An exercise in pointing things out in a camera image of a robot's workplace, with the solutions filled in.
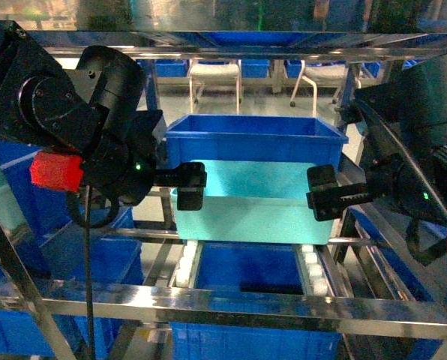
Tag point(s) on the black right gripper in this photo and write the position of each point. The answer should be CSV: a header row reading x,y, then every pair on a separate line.
x,y
401,172

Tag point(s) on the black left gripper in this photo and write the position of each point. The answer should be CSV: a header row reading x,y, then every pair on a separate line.
x,y
126,169

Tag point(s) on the teal plastic bin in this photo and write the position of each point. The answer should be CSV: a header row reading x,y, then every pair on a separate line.
x,y
249,201

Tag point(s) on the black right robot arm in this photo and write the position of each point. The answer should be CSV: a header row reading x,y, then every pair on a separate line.
x,y
417,97

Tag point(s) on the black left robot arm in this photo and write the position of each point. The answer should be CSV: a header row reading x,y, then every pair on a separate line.
x,y
87,123

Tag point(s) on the steel shelf front beam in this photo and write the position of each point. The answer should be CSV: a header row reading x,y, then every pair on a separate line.
x,y
355,316

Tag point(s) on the blue bin behind teal bin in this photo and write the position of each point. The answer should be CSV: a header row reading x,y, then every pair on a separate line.
x,y
253,138

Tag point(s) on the roller conveyor track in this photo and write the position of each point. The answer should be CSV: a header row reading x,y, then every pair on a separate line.
x,y
311,272

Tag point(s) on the blue bin below rollers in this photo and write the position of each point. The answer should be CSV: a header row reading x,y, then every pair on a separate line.
x,y
248,268

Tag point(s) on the white chair left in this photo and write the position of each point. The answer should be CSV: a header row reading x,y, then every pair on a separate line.
x,y
202,74

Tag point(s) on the white chair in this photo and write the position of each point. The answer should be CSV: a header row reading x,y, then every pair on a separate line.
x,y
202,74
319,76

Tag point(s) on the white chair right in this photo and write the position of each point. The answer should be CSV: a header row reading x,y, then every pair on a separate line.
x,y
319,76

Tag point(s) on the red wrist camera mount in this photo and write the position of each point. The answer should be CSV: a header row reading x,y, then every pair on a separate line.
x,y
56,172

